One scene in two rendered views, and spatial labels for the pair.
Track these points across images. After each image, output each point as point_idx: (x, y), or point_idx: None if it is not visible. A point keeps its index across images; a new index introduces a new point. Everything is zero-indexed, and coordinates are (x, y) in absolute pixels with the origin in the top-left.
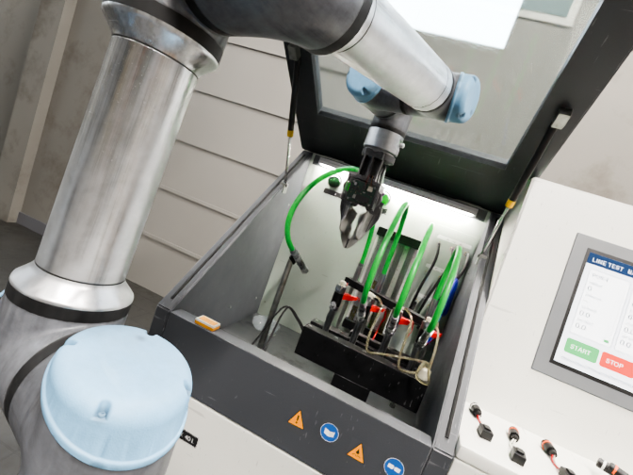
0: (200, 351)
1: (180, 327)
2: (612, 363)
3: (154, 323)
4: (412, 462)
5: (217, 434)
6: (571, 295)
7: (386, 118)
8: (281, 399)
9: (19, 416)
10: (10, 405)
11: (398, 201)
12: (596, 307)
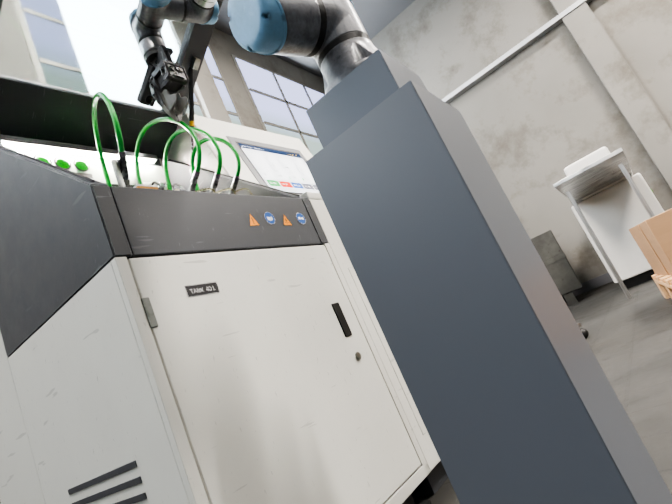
0: (163, 208)
1: (131, 196)
2: (284, 184)
3: (101, 204)
4: (302, 210)
5: (224, 268)
6: (250, 162)
7: (157, 29)
8: (236, 213)
9: (330, 1)
10: (323, 1)
11: (95, 164)
12: (260, 164)
